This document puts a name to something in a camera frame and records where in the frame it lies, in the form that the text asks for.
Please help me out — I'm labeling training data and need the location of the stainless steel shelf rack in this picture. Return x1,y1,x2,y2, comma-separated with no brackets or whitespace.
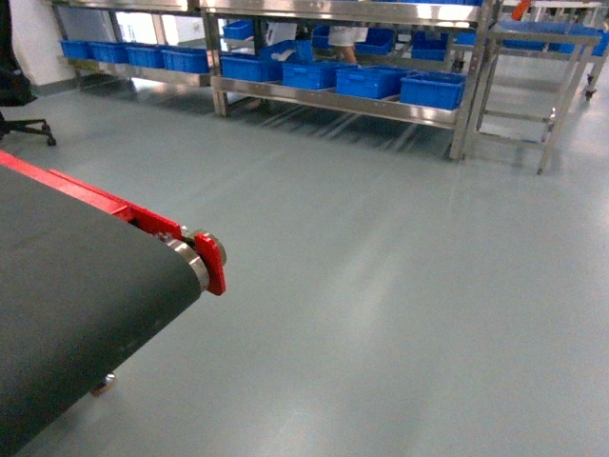
47,0,501,161

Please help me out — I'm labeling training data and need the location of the dark conveyor belt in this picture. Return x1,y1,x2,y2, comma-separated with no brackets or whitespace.
1,169,209,456

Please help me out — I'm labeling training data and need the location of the red conveyor frame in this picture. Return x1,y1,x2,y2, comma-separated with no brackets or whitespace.
1,151,226,296

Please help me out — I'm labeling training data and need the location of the black office chair base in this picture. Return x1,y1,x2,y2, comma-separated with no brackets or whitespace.
0,115,57,147

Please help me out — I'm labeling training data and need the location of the conveyor levelling foot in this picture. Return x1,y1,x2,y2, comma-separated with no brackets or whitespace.
90,372,116,396

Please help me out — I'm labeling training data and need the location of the blue plastic bin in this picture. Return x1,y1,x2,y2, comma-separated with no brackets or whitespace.
335,66,418,100
282,62,357,90
221,54,283,82
400,71,466,110

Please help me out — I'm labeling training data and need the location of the small stainless steel table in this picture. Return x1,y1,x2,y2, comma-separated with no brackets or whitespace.
466,20,606,174

